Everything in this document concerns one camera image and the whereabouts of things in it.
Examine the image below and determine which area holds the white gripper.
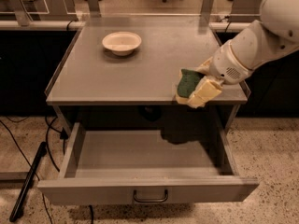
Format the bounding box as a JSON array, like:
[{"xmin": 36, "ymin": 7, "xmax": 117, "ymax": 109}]
[{"xmin": 187, "ymin": 40, "xmax": 252, "ymax": 108}]

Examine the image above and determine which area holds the green and yellow sponge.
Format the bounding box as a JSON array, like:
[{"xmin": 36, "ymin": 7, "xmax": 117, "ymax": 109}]
[{"xmin": 176, "ymin": 69, "xmax": 204, "ymax": 105}]

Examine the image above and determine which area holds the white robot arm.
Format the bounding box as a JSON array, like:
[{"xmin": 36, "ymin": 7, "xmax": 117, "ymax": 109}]
[{"xmin": 187, "ymin": 0, "xmax": 299, "ymax": 108}]

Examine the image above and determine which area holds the open grey top drawer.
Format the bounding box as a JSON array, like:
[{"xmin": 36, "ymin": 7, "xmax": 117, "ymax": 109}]
[{"xmin": 38, "ymin": 123, "xmax": 259, "ymax": 205}]

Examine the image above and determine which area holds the white paper bowl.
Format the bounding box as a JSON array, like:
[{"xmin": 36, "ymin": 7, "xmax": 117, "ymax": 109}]
[{"xmin": 102, "ymin": 32, "xmax": 142, "ymax": 56}]

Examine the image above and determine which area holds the grey metal cabinet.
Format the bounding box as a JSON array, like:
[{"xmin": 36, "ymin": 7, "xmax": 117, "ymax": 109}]
[{"xmin": 44, "ymin": 16, "xmax": 251, "ymax": 133}]

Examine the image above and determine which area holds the black bar on floor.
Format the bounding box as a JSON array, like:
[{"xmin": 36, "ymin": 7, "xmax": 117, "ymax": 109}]
[{"xmin": 9, "ymin": 142, "xmax": 46, "ymax": 223}]

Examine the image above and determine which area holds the right metal post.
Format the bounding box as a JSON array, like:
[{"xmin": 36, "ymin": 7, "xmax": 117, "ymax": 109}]
[{"xmin": 200, "ymin": 0, "xmax": 214, "ymax": 21}]

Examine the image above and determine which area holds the black drawer handle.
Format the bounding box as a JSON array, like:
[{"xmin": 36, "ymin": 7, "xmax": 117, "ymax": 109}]
[{"xmin": 133, "ymin": 189, "xmax": 168, "ymax": 203}]

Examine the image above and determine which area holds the centre-left metal post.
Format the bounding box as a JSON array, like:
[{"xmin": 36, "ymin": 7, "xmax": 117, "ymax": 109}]
[{"xmin": 87, "ymin": 0, "xmax": 101, "ymax": 18}]

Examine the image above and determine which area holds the black floor cable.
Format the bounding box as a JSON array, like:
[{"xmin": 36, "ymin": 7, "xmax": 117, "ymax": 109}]
[{"xmin": 0, "ymin": 115, "xmax": 68, "ymax": 224}]

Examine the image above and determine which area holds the black cable under drawer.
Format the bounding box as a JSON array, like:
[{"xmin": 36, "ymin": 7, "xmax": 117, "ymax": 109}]
[{"xmin": 88, "ymin": 204, "xmax": 95, "ymax": 224}]

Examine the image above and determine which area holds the left metal post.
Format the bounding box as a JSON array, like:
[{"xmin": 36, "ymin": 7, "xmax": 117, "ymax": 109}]
[{"xmin": 8, "ymin": 0, "xmax": 31, "ymax": 26}]

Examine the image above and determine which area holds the white horizontal rail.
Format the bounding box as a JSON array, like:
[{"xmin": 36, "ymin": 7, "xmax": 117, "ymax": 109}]
[{"xmin": 0, "ymin": 20, "xmax": 253, "ymax": 34}]

